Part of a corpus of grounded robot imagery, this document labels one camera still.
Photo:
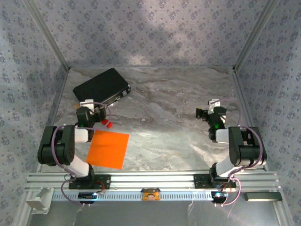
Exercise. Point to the orange paper sheet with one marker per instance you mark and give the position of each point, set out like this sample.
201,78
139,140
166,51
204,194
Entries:
108,149

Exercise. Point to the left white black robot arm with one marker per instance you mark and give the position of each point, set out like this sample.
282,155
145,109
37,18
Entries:
80,168

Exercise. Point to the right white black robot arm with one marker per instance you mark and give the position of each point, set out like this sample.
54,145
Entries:
223,167

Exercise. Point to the small red block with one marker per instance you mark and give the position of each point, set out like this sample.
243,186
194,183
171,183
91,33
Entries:
108,124

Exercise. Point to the small brown tag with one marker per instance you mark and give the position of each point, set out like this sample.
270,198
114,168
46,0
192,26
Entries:
78,106

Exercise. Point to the black hard case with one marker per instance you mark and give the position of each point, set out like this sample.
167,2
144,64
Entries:
101,87

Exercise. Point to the right black controller board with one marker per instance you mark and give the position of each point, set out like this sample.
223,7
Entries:
218,195

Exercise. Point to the black controller board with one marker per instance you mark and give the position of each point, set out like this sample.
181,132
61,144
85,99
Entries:
218,195
87,196

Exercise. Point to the left black controller board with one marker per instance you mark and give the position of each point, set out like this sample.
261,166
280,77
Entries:
87,196

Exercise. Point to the orange yellow figure sticker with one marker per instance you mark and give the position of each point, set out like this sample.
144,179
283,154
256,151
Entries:
150,195

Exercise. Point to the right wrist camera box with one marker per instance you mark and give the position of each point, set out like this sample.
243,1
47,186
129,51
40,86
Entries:
212,107

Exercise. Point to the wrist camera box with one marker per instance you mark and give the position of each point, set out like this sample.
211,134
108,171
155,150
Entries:
212,107
87,103

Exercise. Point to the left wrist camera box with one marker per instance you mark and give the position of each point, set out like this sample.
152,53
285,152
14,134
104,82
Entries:
87,103

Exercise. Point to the aluminium side rail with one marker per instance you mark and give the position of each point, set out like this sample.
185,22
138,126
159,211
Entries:
60,94
242,94

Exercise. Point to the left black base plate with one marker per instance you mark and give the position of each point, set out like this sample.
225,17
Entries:
104,182

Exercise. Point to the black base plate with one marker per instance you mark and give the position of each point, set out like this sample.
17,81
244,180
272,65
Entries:
104,182
200,181

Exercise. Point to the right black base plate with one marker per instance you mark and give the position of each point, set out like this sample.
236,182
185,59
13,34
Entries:
200,181

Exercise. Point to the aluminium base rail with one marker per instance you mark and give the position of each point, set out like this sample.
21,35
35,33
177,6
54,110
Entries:
152,180

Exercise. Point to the aluminium corner post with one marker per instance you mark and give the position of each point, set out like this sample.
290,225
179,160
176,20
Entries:
254,35
48,35

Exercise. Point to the white plastic bracket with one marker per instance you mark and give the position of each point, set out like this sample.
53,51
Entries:
37,200

